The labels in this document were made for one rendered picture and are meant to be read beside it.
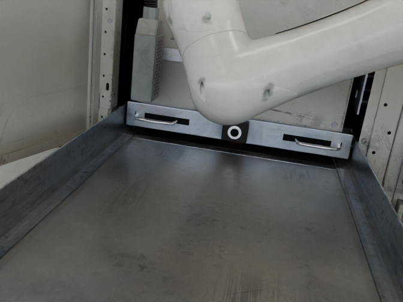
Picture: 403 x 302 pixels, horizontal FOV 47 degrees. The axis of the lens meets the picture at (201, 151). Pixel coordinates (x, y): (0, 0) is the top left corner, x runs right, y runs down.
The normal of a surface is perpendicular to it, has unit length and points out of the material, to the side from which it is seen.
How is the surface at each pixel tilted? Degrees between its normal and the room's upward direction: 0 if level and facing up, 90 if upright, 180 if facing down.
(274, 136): 90
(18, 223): 0
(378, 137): 90
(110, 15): 90
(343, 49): 85
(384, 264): 0
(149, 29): 61
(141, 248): 0
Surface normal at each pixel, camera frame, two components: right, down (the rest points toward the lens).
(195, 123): -0.16, 0.31
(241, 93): 0.15, 0.34
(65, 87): 0.88, 0.25
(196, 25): -0.39, -0.04
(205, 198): 0.11, -0.94
